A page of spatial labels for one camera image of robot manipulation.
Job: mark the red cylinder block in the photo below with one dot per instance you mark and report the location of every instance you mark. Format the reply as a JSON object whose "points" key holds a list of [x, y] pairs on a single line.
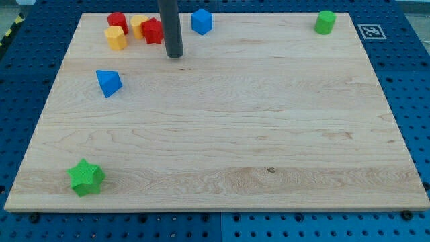
{"points": [[118, 19]]}

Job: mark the red star block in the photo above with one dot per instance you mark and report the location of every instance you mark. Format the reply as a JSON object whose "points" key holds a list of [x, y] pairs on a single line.
{"points": [[152, 31]]}

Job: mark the blue triangle block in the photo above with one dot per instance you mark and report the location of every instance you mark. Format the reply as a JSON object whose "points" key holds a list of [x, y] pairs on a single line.
{"points": [[109, 82]]}

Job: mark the yellow hexagon block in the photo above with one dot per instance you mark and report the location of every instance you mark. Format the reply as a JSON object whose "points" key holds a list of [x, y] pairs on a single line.
{"points": [[116, 38]]}

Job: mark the white fiducial marker tag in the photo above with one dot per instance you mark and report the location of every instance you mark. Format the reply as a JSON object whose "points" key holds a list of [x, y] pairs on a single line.
{"points": [[372, 32]]}

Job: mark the green cylinder block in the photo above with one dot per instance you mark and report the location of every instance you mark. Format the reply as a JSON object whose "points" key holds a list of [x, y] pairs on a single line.
{"points": [[325, 22]]}

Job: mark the blue cube block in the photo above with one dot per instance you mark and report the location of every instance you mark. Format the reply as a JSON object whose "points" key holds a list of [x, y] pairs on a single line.
{"points": [[201, 21]]}

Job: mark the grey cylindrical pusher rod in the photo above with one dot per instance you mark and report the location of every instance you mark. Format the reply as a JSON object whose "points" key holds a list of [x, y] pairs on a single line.
{"points": [[169, 14]]}

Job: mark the green star block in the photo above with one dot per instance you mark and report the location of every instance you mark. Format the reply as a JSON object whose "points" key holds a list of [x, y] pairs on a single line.
{"points": [[86, 178]]}

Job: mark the yellow cylinder block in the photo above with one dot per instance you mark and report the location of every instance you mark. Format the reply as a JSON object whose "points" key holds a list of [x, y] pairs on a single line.
{"points": [[136, 24]]}

